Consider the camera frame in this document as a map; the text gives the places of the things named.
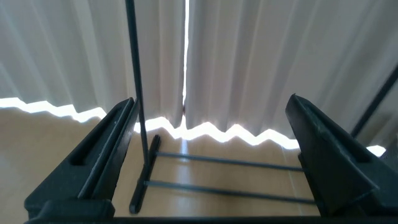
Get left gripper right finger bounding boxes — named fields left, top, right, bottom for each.
left=285, top=93, right=398, bottom=218

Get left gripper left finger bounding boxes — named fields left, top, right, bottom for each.
left=24, top=97, right=140, bottom=220

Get black clothes rack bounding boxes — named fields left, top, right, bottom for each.
left=124, top=0, right=398, bottom=215

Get beige curtain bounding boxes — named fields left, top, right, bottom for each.
left=0, top=0, right=398, bottom=150

